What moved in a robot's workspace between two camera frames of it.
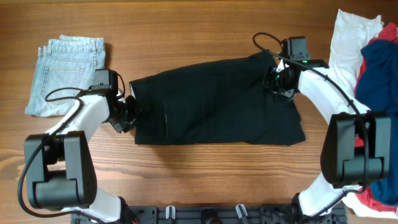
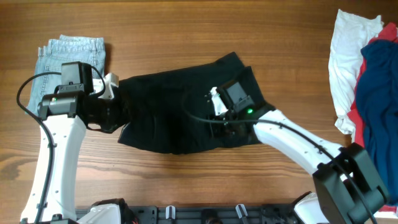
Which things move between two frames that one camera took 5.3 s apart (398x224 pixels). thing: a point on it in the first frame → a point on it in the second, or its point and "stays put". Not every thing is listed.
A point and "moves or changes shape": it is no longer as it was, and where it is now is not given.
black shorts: [222, 102] moves or changes shape
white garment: [349, 33] stays put
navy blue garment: [377, 91] stays put
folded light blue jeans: [65, 66] stays put
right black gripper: [278, 82] → [224, 125]
